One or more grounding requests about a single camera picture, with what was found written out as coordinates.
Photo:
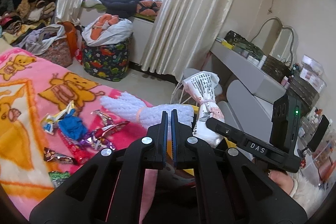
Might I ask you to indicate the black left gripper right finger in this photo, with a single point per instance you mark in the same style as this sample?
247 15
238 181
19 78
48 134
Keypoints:
231 188

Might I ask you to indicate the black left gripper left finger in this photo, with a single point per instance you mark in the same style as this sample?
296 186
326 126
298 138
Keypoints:
108 188

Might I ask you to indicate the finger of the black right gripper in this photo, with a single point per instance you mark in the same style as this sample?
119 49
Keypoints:
234 135

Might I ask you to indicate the green black snack packet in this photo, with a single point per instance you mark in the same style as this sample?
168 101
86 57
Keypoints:
57 178

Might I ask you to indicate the white printed plastic bag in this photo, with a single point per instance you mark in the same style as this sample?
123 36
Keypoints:
208 110

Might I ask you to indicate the blue wrapper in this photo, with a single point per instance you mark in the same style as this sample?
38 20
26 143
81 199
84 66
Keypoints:
72 126

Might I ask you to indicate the person's right hand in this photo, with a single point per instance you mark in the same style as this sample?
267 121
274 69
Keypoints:
284 181

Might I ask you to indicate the red snack wrapper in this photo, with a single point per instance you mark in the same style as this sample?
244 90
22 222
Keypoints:
80 155

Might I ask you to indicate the grey white dressing table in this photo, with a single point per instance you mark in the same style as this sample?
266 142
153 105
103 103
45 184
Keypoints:
254 79

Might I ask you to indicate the brown chocolate bar wrapper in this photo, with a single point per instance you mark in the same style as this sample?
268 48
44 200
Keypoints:
50 155

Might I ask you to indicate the clear cosmetics organizer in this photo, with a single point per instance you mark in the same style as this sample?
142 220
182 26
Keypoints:
306 81

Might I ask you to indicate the pink cartoon bear blanket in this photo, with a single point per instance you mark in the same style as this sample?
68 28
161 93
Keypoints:
31 88

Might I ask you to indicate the yellow white snack wrapper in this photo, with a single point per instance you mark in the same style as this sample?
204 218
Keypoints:
50 122

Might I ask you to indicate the green patterned box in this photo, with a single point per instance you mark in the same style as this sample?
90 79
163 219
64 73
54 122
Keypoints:
237 40

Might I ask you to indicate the curved vanity mirror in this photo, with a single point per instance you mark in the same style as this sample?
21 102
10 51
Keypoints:
277 40

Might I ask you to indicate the dinosaur print laundry basket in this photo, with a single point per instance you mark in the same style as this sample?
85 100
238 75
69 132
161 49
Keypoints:
108 62

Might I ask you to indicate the right cream curtain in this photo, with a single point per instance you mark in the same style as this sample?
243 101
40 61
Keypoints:
182 35

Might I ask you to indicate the floral fabric basket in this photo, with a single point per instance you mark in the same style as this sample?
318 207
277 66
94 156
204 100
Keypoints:
58 53

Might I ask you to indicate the white orange clothes bundle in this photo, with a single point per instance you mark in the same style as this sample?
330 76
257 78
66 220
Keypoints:
107 30

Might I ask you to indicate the orange bag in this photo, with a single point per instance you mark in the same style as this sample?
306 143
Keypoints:
74 40

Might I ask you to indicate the clothes on window sill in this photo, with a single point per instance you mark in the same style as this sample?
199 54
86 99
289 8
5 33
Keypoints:
126 8

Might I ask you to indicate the pile of clothes on bed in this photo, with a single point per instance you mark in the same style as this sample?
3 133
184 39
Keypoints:
20 17

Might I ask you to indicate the round grey wire stool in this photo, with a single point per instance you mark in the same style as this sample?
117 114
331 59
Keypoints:
201 86

